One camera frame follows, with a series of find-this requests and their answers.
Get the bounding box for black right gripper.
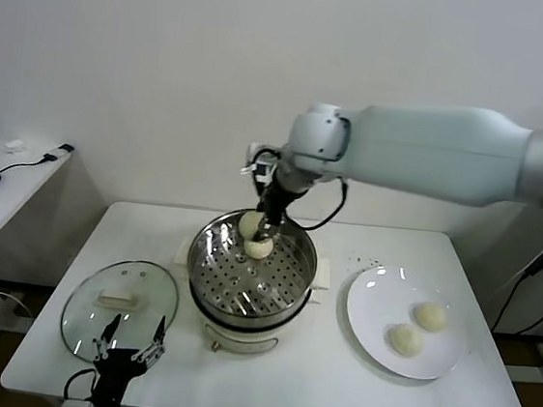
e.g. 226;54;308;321
253;168;312;247

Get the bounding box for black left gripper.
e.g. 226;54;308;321
84;308;169;407

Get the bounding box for white steamed baozi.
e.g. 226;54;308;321
238;211;267;242
385;321;427;361
411;300;450;334
242;237;275;262

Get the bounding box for round glass pot lid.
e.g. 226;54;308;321
56;253;184;372

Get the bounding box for perforated steel steamer basket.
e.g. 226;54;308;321
170;202;339;327

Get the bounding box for scattered dark crumbs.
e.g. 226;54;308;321
344;251;386;275

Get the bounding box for white electric cooker base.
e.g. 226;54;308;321
182;272;327;363

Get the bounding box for round white plate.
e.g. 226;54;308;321
338;261;478;386

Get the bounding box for white side desk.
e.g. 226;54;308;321
0;137;116;371

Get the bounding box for small white object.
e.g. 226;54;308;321
3;138;29;156

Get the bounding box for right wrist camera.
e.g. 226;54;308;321
239;141;281;186

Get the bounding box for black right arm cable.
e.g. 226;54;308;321
280;173;351;236

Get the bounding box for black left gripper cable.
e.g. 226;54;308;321
63;366;100;403

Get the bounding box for black cable with adapter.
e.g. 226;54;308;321
0;137;75;184

